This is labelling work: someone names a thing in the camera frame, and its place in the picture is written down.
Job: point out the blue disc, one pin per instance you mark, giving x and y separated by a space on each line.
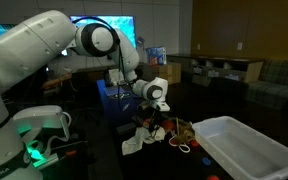
206 161

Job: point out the clear plastic bin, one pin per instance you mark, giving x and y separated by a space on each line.
247 146

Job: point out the grey rectangular block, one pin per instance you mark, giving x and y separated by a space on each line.
126 128

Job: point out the green plaid sofa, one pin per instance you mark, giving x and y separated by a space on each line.
277 83

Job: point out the white terry cloth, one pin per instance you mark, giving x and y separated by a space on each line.
140 138

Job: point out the white storage container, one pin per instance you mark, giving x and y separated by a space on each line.
114 76

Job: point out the wooden low cabinet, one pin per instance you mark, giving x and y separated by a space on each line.
217 68

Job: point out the red ball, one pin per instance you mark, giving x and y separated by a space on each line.
168 125

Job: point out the blue printed box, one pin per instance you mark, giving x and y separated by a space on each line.
156 56

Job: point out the wall monitor screen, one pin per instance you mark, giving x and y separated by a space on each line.
124 26

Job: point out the cardboard box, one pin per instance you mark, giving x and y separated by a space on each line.
167 73

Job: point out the red round disc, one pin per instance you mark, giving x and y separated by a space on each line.
212 177
194 143

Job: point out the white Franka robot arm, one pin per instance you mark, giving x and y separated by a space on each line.
24 66

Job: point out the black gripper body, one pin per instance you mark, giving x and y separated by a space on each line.
152 111

